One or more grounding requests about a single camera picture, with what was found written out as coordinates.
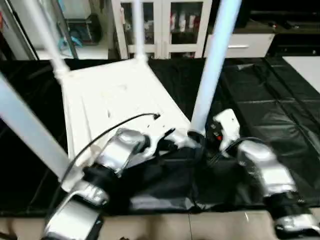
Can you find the white plastic table top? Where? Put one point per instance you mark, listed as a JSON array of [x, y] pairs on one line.
[[110, 95]]

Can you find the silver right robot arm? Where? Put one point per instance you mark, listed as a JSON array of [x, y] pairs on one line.
[[265, 170]]

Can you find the white glass door cabinet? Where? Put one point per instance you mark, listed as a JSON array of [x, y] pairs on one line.
[[162, 30]]

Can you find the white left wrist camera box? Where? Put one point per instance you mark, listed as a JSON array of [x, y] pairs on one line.
[[160, 132]]

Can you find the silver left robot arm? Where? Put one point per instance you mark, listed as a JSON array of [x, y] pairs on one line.
[[117, 152]]

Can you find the white drawer unit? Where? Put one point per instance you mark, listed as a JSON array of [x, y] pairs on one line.
[[245, 47]]

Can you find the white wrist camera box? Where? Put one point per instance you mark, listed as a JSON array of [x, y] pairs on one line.
[[227, 125], [160, 132]]

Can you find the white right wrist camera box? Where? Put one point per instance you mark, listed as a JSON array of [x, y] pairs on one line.
[[227, 125]]

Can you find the black table mat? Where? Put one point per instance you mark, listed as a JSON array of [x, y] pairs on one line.
[[270, 100]]

